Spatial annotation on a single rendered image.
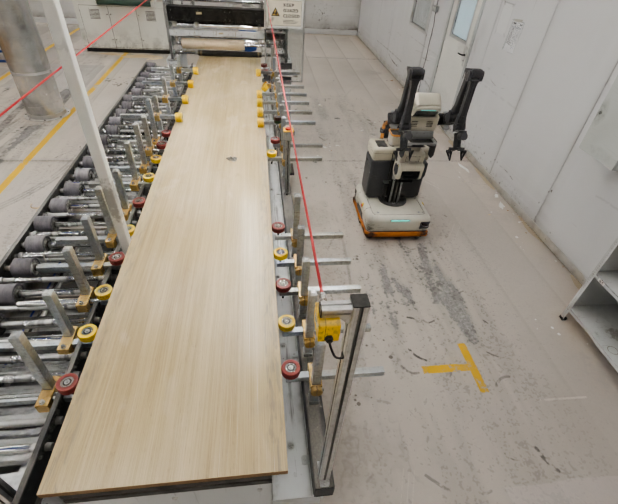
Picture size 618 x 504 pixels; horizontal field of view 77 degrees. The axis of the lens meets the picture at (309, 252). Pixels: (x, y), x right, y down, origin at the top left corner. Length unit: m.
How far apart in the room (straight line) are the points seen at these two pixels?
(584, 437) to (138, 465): 2.57
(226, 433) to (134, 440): 0.32
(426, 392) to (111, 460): 1.94
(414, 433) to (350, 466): 0.45
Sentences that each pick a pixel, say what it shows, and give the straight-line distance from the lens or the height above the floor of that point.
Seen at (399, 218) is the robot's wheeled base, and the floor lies 0.27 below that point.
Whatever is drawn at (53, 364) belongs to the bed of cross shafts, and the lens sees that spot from 2.25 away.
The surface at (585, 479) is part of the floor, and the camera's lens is 3.02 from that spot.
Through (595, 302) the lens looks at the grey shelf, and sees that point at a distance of 3.87.
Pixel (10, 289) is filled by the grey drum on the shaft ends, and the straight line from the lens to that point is 2.46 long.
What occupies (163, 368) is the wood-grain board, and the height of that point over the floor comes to 0.90.
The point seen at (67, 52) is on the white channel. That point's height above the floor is 1.89.
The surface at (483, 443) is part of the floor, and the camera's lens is 2.82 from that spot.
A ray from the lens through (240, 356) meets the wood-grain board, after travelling 1.75.
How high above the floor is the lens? 2.34
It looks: 40 degrees down
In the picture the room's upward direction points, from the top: 4 degrees clockwise
